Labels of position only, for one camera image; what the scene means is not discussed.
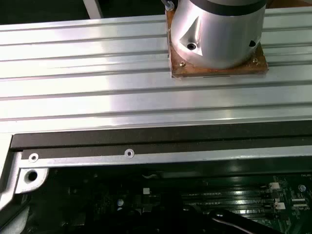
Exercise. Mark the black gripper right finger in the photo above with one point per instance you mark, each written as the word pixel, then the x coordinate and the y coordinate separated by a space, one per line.
pixel 234 220

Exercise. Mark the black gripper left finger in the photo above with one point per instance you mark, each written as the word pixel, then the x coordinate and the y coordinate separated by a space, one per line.
pixel 185 224

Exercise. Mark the black RAM slot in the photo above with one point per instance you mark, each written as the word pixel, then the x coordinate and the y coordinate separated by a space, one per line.
pixel 231 202
pixel 251 216
pixel 243 209
pixel 231 194

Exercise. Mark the white board connector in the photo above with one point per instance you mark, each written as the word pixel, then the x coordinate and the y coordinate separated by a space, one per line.
pixel 274 186
pixel 280 206

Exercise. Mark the green motherboard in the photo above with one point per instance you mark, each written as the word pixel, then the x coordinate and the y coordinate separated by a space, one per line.
pixel 287 195

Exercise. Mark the black PC case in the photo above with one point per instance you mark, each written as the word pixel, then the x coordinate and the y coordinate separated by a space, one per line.
pixel 122 142

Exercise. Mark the white metal table leg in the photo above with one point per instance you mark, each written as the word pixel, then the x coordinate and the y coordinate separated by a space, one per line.
pixel 93 8

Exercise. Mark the brown square base plate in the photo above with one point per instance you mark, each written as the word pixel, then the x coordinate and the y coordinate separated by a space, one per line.
pixel 219 72

